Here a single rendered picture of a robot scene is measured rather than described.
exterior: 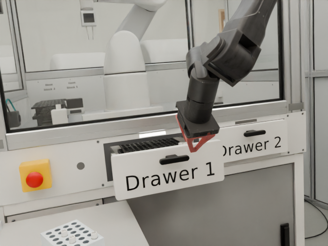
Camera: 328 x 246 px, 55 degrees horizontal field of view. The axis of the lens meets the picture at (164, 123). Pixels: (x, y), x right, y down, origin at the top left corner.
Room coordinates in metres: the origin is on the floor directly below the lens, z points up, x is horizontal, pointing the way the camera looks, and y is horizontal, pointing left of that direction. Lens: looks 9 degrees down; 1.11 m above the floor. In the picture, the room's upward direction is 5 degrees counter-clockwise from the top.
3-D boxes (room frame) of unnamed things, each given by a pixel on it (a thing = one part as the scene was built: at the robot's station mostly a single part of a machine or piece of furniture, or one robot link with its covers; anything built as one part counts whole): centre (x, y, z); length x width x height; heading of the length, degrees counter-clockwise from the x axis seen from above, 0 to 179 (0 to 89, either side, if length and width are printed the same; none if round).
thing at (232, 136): (0.99, -0.27, 0.87); 0.29 x 0.02 x 0.11; 106
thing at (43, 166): (0.80, 0.35, 0.88); 0.07 x 0.05 x 0.07; 106
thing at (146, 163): (0.77, -0.01, 0.87); 0.29 x 0.02 x 0.11; 106
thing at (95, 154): (1.38, 0.13, 0.87); 1.02 x 0.95 x 0.14; 106
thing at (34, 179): (0.76, 0.34, 0.88); 0.04 x 0.03 x 0.04; 106
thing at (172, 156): (0.74, -0.01, 0.91); 0.07 x 0.04 x 0.01; 106
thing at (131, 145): (0.96, 0.05, 0.87); 0.22 x 0.18 x 0.06; 16
